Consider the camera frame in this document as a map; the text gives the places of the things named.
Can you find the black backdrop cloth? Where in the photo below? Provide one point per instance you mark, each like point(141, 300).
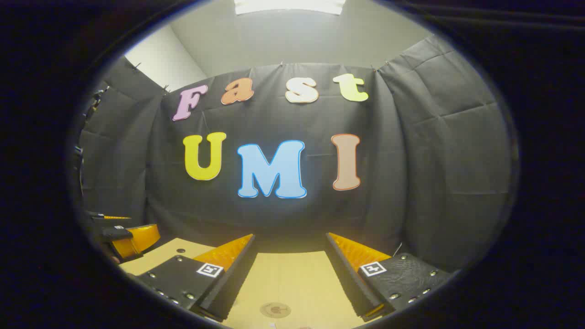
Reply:
point(411, 160)

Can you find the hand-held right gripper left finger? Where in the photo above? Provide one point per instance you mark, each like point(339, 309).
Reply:
point(228, 292)

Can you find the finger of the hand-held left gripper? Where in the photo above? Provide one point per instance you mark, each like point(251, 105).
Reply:
point(109, 217)
point(135, 240)

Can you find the round wooden coaster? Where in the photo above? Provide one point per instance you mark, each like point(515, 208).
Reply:
point(275, 310)

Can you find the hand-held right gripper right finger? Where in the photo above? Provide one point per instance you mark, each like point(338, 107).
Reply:
point(349, 283)

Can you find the ceiling light panel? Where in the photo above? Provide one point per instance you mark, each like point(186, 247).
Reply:
point(288, 5)

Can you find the wooden desktop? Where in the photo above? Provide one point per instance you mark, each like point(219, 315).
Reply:
point(292, 283)

